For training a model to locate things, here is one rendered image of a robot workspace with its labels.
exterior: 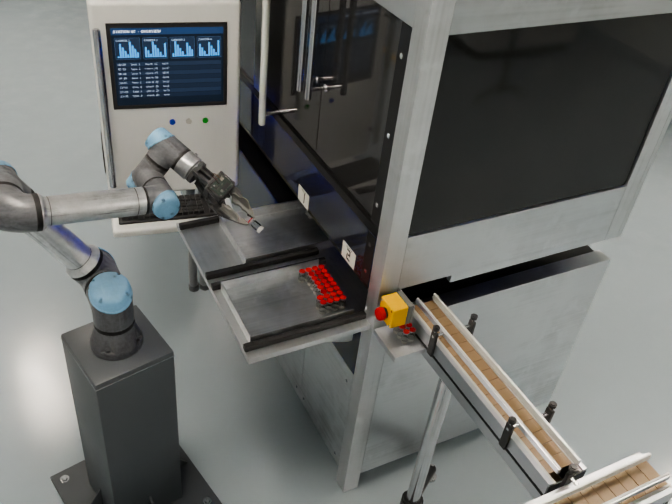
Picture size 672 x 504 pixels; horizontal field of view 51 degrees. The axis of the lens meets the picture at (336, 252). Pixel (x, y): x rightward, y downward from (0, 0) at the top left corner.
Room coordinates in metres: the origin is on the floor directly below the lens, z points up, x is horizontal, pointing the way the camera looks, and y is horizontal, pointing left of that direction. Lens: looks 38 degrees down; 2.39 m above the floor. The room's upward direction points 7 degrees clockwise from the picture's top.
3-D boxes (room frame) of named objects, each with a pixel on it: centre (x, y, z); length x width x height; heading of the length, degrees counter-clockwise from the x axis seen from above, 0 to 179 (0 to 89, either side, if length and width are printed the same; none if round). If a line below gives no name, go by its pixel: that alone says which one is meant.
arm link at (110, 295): (1.49, 0.63, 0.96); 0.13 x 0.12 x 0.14; 34
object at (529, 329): (2.73, -0.03, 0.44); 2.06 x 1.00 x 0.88; 31
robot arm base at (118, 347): (1.48, 0.62, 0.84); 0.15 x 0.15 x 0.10
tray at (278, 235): (2.00, 0.21, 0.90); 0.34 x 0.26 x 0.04; 121
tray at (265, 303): (1.65, 0.13, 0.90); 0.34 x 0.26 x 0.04; 121
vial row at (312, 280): (1.71, 0.04, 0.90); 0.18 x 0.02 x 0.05; 31
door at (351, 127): (1.84, -0.01, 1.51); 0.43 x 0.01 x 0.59; 31
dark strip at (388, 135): (1.67, -0.10, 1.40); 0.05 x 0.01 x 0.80; 31
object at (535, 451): (1.39, -0.46, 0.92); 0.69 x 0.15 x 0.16; 31
